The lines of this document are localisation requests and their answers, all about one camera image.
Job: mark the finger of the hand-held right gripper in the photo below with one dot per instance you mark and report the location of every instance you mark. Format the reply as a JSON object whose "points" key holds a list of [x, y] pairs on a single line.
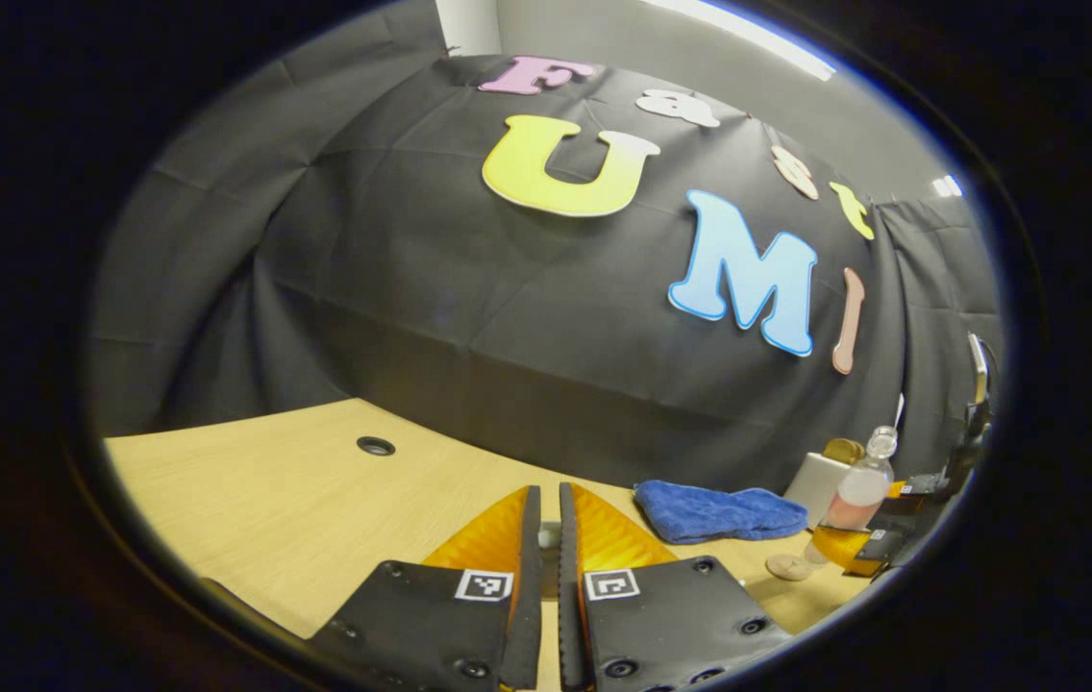
{"points": [[921, 483], [882, 548]]}

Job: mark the round beige coaster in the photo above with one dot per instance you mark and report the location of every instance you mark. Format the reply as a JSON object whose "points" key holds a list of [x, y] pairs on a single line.
{"points": [[786, 568]]}

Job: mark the blue towel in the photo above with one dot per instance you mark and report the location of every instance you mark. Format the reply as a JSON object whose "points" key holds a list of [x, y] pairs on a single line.
{"points": [[719, 512]]}

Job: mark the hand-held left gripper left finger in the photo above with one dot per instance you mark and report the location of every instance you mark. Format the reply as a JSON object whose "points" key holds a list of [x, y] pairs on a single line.
{"points": [[527, 596]]}

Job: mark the brown bread slice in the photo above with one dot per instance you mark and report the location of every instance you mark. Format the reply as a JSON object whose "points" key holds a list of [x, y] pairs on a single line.
{"points": [[856, 450], [834, 450]]}

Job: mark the black backdrop cloth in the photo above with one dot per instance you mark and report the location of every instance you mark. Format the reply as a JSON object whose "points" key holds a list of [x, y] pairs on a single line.
{"points": [[363, 288]]}

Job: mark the clear plastic water bottle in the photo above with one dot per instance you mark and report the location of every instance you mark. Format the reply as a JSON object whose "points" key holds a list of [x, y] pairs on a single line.
{"points": [[856, 500]]}

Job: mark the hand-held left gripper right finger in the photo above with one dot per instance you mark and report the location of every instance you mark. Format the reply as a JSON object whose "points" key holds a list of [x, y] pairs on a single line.
{"points": [[569, 596]]}

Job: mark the white toaster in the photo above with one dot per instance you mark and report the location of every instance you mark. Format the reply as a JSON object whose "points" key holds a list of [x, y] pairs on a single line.
{"points": [[815, 485]]}

